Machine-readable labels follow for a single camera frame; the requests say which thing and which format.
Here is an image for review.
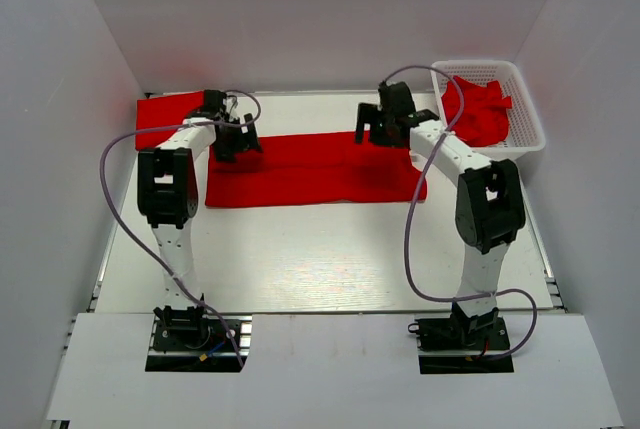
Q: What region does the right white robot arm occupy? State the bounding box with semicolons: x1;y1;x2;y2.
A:
355;82;526;348

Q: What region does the crumpled red shirt in basket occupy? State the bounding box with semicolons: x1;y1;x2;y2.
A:
453;76;512;147

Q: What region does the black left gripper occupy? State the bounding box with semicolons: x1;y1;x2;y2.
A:
212;112;262;162

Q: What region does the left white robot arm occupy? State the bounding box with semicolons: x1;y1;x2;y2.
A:
137;90;262;348

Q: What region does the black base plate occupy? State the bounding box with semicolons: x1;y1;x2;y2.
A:
145;317;251;374
407;317;514;375

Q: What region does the white plastic mesh basket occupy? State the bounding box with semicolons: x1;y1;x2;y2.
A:
433;60;546;160

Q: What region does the red t shirt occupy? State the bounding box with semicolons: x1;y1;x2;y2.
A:
205;132;420;209
135;91;204;151

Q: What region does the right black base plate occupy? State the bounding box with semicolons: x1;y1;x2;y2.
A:
407;317;514;375

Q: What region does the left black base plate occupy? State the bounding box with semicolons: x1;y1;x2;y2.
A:
145;317;251;374

